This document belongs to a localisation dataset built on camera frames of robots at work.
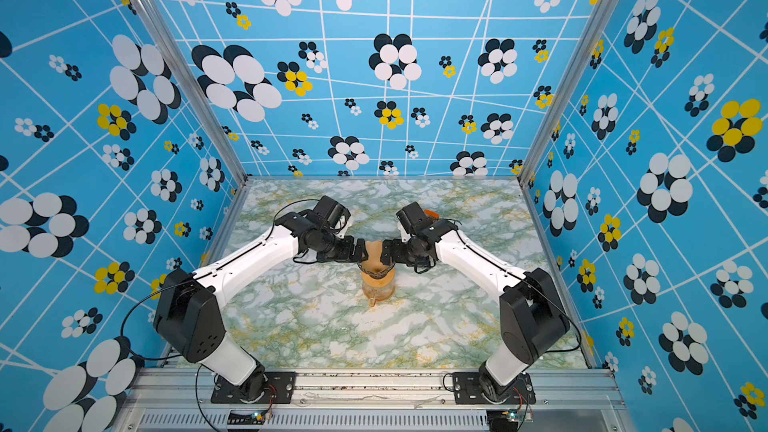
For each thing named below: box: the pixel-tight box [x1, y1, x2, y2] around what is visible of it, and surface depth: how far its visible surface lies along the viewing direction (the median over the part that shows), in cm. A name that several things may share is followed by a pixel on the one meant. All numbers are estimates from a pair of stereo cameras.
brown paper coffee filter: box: [360, 240, 389, 274], surface depth 84 cm
